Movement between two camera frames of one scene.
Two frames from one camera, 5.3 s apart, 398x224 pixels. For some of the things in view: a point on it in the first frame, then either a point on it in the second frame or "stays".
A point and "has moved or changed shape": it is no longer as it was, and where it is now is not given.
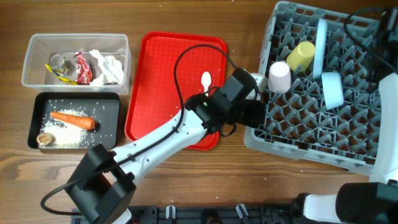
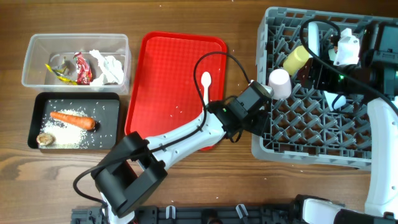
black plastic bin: x=74 y=120 stays
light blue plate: x=320 y=49 to x=313 y=38
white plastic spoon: x=206 y=81 stays
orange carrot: x=86 y=122 stays
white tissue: x=112 y=69 stays
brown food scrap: x=46 y=139 stays
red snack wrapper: x=84 y=70 stays
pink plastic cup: x=279 y=77 has moved or changed shape
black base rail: x=208 y=214 stays
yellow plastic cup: x=300 y=58 has moved or changed shape
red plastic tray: x=153 y=102 stays
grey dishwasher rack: x=323 y=83 has moved or changed shape
